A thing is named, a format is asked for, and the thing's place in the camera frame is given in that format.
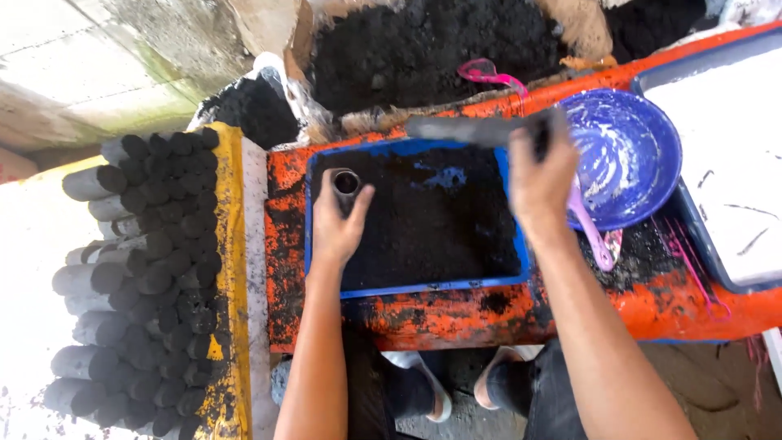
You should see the person's left hand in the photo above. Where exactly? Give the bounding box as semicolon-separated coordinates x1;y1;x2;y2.
310;169;376;271

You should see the person's right hand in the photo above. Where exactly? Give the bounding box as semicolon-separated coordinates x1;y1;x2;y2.
507;110;580;240

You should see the grey metal rod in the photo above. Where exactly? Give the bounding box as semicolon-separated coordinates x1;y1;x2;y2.
404;109;564;163

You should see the small metal tube mould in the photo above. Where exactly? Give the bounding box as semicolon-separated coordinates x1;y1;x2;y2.
330;168;363;216

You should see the blue bowl with white paste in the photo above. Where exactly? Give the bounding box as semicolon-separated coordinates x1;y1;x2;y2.
557;88;684;232

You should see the pink plastic scoop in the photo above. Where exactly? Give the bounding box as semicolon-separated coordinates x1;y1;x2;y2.
456;58;529;99

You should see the lilac plastic spoon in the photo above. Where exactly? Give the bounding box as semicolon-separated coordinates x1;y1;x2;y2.
566;174;617;273

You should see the blue plastic tray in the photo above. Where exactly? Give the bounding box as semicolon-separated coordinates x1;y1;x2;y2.
303;138;532;300

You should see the black charcoal powder heap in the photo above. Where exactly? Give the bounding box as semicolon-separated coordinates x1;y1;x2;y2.
312;147;523;291

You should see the large sack of charcoal powder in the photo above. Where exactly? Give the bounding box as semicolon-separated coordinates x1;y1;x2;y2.
286;0;615;132

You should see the dark sack of charcoal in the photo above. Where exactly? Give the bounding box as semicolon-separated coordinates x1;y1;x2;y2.
602;0;728;65

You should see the blue tray of white powder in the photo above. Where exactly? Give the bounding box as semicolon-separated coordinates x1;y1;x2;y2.
630;26;782;295

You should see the person's right sandalled foot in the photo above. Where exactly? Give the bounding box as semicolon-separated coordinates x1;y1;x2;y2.
473;345;545;411

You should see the person's sandalled foot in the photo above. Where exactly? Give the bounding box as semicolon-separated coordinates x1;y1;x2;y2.
473;345;545;411
380;350;454;424

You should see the person's left sandalled foot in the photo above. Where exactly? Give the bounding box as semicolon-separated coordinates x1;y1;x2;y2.
380;350;454;424

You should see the small sack of charcoal powder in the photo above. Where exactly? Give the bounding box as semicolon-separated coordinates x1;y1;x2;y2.
187;53;301;151

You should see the white speckled plank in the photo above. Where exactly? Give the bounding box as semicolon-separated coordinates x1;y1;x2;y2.
240;136;281;440

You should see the yellow tray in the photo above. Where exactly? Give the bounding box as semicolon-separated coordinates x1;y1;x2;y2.
194;122;253;440

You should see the stack of charcoal briquette cylinders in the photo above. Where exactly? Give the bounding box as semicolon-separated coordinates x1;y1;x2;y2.
43;127;224;440

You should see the pink string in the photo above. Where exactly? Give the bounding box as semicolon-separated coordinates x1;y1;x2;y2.
651;215;733;323

